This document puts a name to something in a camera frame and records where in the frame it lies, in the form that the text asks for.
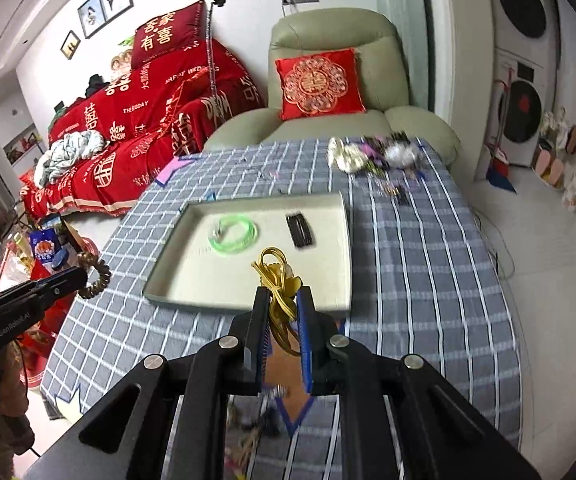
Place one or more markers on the green leather armchair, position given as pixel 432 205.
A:
pixel 382 79

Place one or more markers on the red embroidered cushion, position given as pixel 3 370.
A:
pixel 319 84

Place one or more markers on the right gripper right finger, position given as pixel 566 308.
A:
pixel 320 371

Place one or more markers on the blue snack box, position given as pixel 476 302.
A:
pixel 45 244

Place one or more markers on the large framed picture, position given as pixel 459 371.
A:
pixel 96 14

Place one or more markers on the slippers rack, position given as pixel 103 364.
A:
pixel 554 160

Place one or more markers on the grey checked tablecloth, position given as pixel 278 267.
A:
pixel 430 376

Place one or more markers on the clear plastic bag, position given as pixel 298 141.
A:
pixel 402 155

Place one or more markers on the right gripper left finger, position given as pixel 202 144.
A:
pixel 256 342

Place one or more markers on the cream scrunchie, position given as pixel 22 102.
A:
pixel 346 157

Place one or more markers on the pink star sticker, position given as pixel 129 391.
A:
pixel 171 168

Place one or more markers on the cream shallow tray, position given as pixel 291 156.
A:
pixel 190 275

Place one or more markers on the dark patterned scrunchie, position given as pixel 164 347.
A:
pixel 374 147

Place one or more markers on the washing machine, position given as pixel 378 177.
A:
pixel 526 28
pixel 521 94

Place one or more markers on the dark red pillow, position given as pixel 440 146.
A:
pixel 167 32

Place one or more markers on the green translucent bangle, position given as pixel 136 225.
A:
pixel 233 234

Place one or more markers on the upper washing machine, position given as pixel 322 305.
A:
pixel 526 28

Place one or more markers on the lower washing machine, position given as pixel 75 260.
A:
pixel 521 94

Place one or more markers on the orange star sticker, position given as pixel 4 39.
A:
pixel 284 371

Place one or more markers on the red bedspread bed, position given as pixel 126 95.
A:
pixel 168 107

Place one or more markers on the small framed picture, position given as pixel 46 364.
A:
pixel 70 45

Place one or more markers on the grey crumpled cloth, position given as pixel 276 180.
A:
pixel 65 153

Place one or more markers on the black hair clip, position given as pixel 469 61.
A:
pixel 301 234

